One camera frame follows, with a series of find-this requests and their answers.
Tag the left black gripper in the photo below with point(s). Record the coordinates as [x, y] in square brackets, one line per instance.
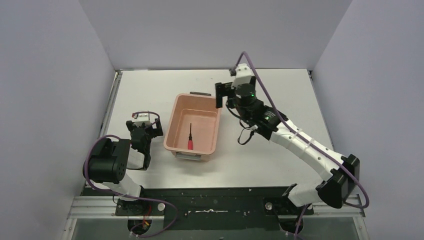
[145, 131]

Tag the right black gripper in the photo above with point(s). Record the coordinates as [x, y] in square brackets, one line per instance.
[222, 90]

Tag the red handled screwdriver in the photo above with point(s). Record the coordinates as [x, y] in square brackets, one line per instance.
[190, 144]

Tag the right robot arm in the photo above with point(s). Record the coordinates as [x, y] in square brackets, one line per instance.
[339, 174]

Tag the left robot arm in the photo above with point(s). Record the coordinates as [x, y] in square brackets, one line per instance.
[110, 158]

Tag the pink plastic bin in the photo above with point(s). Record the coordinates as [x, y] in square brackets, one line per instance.
[198, 109]

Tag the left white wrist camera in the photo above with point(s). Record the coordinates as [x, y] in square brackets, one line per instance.
[142, 118]

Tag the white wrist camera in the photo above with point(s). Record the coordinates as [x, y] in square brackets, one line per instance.
[242, 75]
[142, 118]

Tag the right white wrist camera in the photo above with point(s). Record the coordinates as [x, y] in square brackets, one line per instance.
[242, 75]

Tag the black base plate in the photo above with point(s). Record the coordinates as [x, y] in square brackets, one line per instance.
[216, 210]

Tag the aluminium rail frame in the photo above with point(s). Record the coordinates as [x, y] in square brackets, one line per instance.
[257, 164]

